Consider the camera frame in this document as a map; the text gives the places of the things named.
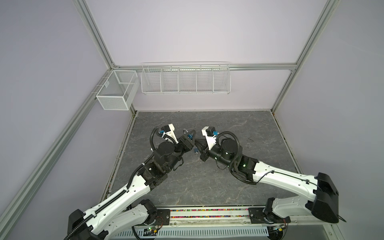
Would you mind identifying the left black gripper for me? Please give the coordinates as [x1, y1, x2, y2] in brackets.
[164, 130, 196, 172]

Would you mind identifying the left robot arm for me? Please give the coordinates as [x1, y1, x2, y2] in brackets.
[65, 125, 196, 240]

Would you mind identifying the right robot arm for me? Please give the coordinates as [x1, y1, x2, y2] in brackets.
[195, 131, 343, 224]

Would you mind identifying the white mesh box basket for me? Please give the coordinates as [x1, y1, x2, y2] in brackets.
[96, 70, 140, 111]

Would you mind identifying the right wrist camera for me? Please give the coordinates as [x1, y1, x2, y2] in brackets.
[202, 126, 218, 150]

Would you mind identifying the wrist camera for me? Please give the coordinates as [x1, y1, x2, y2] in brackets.
[159, 124, 179, 145]
[202, 126, 218, 150]

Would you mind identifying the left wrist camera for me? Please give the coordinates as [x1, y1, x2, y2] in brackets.
[159, 124, 179, 145]

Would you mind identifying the white wire shelf basket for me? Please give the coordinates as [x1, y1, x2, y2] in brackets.
[141, 62, 232, 95]

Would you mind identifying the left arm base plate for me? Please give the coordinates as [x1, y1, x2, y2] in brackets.
[143, 209, 171, 226]

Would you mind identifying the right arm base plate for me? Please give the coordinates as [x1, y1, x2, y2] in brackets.
[248, 207, 291, 225]

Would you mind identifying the white vented cable duct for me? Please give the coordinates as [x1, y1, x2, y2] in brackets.
[112, 227, 269, 240]

